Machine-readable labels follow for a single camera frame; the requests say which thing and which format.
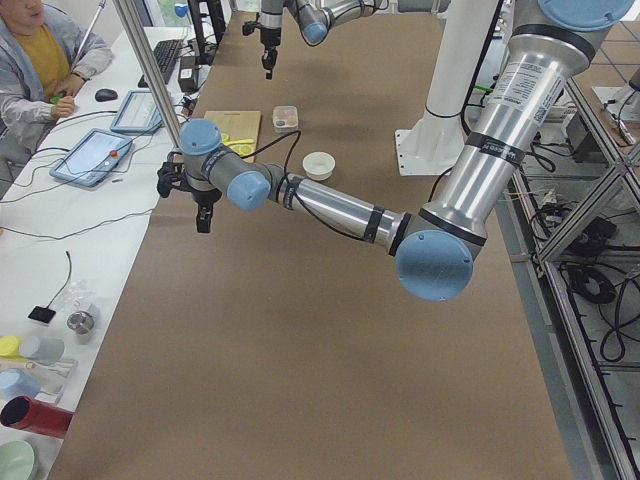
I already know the black computer mouse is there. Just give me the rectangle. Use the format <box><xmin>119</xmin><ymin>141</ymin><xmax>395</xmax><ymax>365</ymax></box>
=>
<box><xmin>94</xmin><ymin>88</ymin><xmax>119</xmax><ymax>103</ymax></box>

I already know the white ceramic bowl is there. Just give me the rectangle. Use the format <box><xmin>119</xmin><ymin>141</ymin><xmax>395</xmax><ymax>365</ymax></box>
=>
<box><xmin>302</xmin><ymin>152</ymin><xmax>336</xmax><ymax>181</ymax></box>

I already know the red thermos bottle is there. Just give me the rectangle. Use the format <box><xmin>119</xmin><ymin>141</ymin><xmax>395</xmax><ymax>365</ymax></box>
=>
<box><xmin>1</xmin><ymin>396</ymin><xmax>74</xmax><ymax>439</ymax></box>

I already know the seated person grey jacket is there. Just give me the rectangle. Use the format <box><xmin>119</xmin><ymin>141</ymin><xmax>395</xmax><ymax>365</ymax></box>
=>
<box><xmin>1</xmin><ymin>1</ymin><xmax>113</xmax><ymax>163</ymax></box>

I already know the clear plastic egg box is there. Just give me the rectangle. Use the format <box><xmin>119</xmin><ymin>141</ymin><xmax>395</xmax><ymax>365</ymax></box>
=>
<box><xmin>272</xmin><ymin>105</ymin><xmax>299</xmax><ymax>133</ymax></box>

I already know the lemon slice near handle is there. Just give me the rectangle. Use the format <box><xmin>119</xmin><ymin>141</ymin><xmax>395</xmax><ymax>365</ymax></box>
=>
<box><xmin>236</xmin><ymin>144</ymin><xmax>254</xmax><ymax>156</ymax></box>

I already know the grey cup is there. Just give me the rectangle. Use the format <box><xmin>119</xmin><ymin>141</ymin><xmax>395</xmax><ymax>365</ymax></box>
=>
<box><xmin>19</xmin><ymin>336</ymin><xmax>65</xmax><ymax>365</ymax></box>

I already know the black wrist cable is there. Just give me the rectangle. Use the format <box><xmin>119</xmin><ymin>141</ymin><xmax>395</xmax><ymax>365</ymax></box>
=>
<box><xmin>239</xmin><ymin>128</ymin><xmax>366</xmax><ymax>242</ymax></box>

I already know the aluminium frame post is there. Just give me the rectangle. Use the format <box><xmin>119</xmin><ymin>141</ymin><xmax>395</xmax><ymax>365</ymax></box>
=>
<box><xmin>113</xmin><ymin>0</ymin><xmax>180</xmax><ymax>149</ymax></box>

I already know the light blue cup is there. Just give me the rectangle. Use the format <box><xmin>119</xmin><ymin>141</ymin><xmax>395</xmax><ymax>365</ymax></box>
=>
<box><xmin>0</xmin><ymin>368</ymin><xmax>42</xmax><ymax>400</ymax></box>

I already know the blue teach pendant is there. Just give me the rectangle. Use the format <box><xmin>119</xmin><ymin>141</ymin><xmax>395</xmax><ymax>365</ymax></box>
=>
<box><xmin>110</xmin><ymin>89</ymin><xmax>162</xmax><ymax>135</ymax></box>
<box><xmin>49</xmin><ymin>128</ymin><xmax>133</xmax><ymax>188</ymax></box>

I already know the bamboo cutting board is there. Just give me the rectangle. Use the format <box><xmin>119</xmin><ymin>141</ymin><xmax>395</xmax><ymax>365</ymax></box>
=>
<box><xmin>204</xmin><ymin>110</ymin><xmax>262</xmax><ymax>162</ymax></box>

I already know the yellow plastic knife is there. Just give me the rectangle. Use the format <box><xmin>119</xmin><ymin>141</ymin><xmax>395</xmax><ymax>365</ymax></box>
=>
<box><xmin>222</xmin><ymin>139</ymin><xmax>255</xmax><ymax>146</ymax></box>

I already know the yellow cup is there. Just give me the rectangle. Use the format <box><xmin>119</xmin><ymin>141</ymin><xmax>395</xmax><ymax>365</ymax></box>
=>
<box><xmin>0</xmin><ymin>335</ymin><xmax>22</xmax><ymax>359</ymax></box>

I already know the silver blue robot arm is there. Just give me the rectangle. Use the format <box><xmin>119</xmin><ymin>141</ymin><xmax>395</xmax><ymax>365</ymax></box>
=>
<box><xmin>242</xmin><ymin>0</ymin><xmax>450</xmax><ymax>80</ymax></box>
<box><xmin>157</xmin><ymin>1</ymin><xmax>632</xmax><ymax>301</ymax></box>

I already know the black keyboard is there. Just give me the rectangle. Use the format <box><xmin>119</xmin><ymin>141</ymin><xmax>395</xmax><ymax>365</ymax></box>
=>
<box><xmin>153</xmin><ymin>39</ymin><xmax>183</xmax><ymax>84</ymax></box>

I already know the small black square pad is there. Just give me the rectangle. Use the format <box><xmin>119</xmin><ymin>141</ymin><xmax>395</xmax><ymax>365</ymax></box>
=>
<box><xmin>27</xmin><ymin>306</ymin><xmax>56</xmax><ymax>325</ymax></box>

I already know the green bowl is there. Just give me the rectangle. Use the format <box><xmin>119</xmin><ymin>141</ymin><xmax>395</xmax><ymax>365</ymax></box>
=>
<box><xmin>1</xmin><ymin>440</ymin><xmax>37</xmax><ymax>480</ymax></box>

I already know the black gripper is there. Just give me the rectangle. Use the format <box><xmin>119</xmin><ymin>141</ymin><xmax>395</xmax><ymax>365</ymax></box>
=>
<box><xmin>242</xmin><ymin>20</ymin><xmax>281</xmax><ymax>80</ymax></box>
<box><xmin>156</xmin><ymin>162</ymin><xmax>221</xmax><ymax>233</ymax></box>

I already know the blue teach pendant near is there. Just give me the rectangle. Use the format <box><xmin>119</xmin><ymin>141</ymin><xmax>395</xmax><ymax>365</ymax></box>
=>
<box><xmin>49</xmin><ymin>128</ymin><xmax>133</xmax><ymax>188</ymax></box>

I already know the black power adapter box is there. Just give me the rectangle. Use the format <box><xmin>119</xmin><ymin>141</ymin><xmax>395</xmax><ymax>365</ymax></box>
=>
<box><xmin>178</xmin><ymin>56</ymin><xmax>200</xmax><ymax>93</ymax></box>

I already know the steel cylinder cup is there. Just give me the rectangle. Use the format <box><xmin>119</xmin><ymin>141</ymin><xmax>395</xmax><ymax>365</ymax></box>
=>
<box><xmin>66</xmin><ymin>303</ymin><xmax>100</xmax><ymax>345</ymax></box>

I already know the blue teach pendant far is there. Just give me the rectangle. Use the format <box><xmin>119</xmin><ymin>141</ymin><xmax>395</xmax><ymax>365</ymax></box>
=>
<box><xmin>110</xmin><ymin>89</ymin><xmax>162</xmax><ymax>135</ymax></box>

